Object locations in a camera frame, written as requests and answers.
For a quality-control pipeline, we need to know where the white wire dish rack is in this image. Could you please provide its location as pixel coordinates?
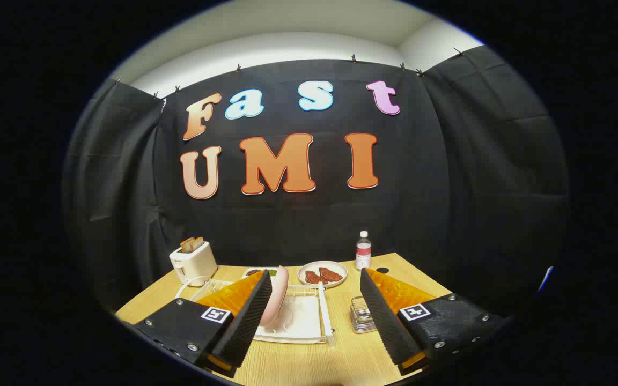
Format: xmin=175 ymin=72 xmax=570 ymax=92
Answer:
xmin=174 ymin=274 xmax=336 ymax=346

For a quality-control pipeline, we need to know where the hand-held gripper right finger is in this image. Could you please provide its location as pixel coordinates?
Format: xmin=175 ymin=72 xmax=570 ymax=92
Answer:
xmin=360 ymin=268 xmax=505 ymax=376

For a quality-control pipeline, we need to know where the white toaster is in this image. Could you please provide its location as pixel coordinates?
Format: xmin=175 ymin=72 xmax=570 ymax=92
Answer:
xmin=169 ymin=241 xmax=218 ymax=287

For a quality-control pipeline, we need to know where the white plate with meat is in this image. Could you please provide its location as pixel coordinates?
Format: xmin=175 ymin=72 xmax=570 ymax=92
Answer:
xmin=297 ymin=261 xmax=348 ymax=289

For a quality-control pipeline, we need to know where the clear bottle with red label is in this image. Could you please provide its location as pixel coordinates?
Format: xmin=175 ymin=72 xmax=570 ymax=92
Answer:
xmin=356 ymin=231 xmax=372 ymax=270

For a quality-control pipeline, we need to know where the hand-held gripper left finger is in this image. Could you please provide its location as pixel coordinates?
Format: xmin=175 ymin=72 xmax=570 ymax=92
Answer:
xmin=133 ymin=270 xmax=273 ymax=378

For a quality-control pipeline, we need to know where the pink plate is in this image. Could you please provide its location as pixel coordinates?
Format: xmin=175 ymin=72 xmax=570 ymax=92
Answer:
xmin=260 ymin=265 xmax=289 ymax=328

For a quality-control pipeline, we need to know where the metal wire basket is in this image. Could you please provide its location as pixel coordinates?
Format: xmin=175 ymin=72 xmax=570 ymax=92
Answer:
xmin=350 ymin=296 xmax=378 ymax=334

